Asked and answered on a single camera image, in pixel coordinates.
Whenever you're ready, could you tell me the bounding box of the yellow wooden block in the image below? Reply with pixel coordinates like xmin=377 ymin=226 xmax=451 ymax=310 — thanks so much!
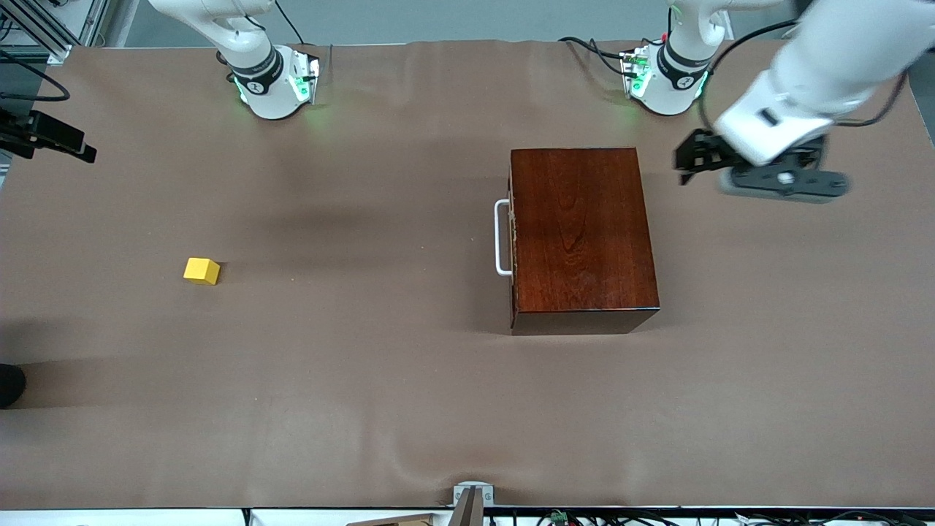
xmin=183 ymin=257 xmax=221 ymax=286

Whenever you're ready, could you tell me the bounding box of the white metal drawer handle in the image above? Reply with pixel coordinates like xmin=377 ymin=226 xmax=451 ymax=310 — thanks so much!
xmin=495 ymin=199 xmax=514 ymax=277

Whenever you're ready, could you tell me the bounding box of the dark brown wooden cabinet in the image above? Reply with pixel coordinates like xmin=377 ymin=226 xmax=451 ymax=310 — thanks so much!
xmin=509 ymin=148 xmax=661 ymax=335

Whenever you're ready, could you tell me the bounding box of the black round object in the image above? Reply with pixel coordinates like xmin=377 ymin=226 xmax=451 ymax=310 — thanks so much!
xmin=0 ymin=364 xmax=27 ymax=408

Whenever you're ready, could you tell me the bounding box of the brown table mat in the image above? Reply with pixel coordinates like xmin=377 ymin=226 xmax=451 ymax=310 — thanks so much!
xmin=0 ymin=40 xmax=935 ymax=510

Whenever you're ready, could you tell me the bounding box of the metal table clamp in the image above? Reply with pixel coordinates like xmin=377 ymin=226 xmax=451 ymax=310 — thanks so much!
xmin=453 ymin=482 xmax=495 ymax=506

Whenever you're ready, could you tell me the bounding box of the brown cardboard piece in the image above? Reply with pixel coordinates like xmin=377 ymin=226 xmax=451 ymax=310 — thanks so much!
xmin=347 ymin=514 xmax=433 ymax=526

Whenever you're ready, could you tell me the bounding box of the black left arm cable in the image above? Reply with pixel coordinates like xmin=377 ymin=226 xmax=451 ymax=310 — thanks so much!
xmin=698 ymin=20 xmax=804 ymax=132

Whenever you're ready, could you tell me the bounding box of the aluminium frame profile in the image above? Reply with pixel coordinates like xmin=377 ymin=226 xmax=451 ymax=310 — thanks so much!
xmin=0 ymin=0 xmax=110 ymax=63

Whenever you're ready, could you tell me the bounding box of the black left base cable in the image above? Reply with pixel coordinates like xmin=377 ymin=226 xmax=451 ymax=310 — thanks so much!
xmin=559 ymin=37 xmax=629 ymax=74

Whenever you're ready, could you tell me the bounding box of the black base cable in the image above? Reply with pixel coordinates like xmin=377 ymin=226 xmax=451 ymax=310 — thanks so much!
xmin=559 ymin=37 xmax=629 ymax=74
xmin=274 ymin=0 xmax=306 ymax=46

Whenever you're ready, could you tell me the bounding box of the black right base cable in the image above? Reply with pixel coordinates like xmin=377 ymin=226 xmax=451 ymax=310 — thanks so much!
xmin=274 ymin=0 xmax=306 ymax=46

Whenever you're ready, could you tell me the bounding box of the black floor cable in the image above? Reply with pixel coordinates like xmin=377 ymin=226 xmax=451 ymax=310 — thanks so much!
xmin=537 ymin=509 xmax=684 ymax=526
xmin=730 ymin=510 xmax=935 ymax=526

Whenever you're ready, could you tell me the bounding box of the grey stand post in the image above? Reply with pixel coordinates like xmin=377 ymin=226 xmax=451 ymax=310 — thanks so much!
xmin=447 ymin=488 xmax=484 ymax=526

